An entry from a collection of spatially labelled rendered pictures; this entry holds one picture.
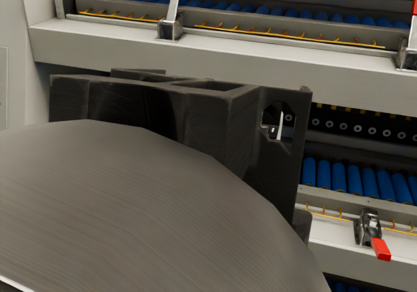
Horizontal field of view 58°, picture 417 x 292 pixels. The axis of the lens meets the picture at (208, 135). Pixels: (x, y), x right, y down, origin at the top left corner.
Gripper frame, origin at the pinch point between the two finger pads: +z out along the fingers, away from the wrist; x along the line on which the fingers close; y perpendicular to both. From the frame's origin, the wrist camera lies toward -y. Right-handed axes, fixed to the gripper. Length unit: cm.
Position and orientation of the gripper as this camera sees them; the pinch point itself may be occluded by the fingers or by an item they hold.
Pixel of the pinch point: (237, 174)
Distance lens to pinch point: 27.5
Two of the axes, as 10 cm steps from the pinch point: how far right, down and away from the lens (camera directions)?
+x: -9.7, -1.4, 1.9
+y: 1.1, -9.8, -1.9
